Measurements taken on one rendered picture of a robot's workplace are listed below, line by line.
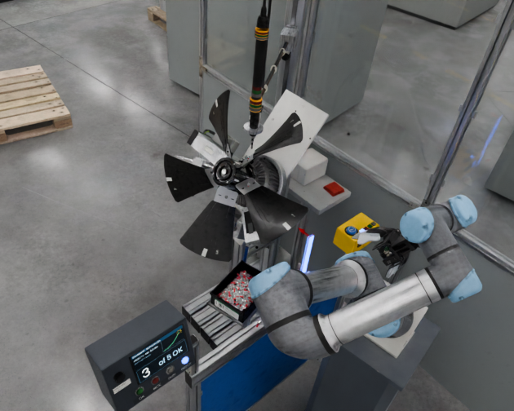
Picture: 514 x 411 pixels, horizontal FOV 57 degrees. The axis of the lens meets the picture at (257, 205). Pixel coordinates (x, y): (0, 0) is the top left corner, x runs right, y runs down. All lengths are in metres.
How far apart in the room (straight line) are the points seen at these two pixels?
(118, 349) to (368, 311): 0.66
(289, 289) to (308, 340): 0.13
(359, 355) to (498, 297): 0.85
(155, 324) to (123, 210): 2.23
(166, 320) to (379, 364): 0.72
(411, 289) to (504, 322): 1.32
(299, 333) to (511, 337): 1.46
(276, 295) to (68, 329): 1.98
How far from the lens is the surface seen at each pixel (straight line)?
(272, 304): 1.12
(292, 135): 1.79
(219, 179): 1.89
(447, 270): 1.09
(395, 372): 1.68
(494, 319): 2.40
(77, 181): 3.86
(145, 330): 1.37
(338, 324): 1.11
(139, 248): 3.26
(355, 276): 1.42
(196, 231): 1.93
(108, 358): 1.33
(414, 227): 1.09
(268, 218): 1.77
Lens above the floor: 2.39
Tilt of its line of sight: 42 degrees down
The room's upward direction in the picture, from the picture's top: 6 degrees clockwise
